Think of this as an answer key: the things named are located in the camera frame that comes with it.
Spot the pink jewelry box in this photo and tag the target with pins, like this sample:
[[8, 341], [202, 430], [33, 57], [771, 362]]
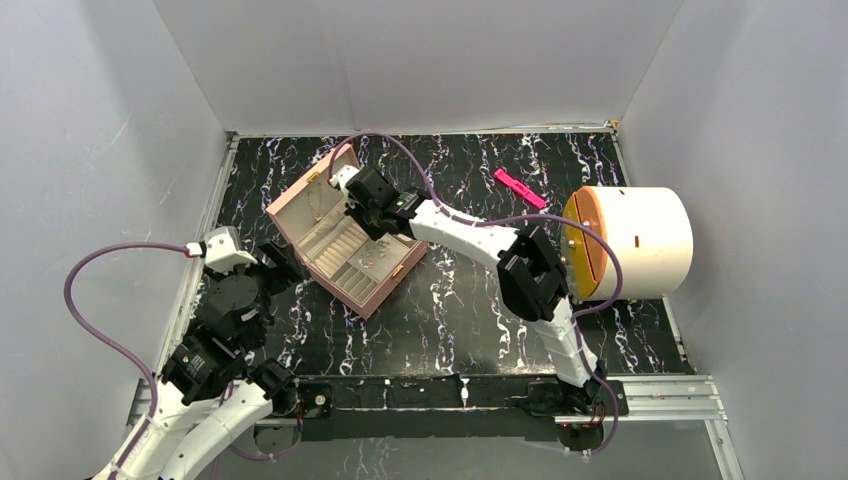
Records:
[[310, 215]]

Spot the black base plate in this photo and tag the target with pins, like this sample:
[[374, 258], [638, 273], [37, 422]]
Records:
[[453, 406]]

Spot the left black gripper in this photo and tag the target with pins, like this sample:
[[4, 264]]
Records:
[[285, 272]]

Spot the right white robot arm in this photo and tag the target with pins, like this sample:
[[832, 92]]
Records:
[[531, 276]]

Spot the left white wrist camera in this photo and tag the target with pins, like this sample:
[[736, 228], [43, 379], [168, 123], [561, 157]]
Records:
[[222, 251]]

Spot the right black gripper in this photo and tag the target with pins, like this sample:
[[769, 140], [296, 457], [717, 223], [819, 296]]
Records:
[[354, 210]]

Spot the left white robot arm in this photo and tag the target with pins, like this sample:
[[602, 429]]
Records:
[[207, 393]]

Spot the white cylinder with orange lid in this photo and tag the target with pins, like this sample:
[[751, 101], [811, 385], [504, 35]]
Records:
[[646, 227]]

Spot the aluminium frame rail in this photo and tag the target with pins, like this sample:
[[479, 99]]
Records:
[[658, 398]]

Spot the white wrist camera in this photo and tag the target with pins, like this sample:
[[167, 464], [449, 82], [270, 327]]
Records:
[[343, 176], [222, 251]]

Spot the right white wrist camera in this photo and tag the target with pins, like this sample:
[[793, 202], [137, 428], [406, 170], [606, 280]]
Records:
[[343, 176]]

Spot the pink plastic clip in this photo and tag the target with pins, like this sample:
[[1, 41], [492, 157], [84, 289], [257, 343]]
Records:
[[519, 189]]

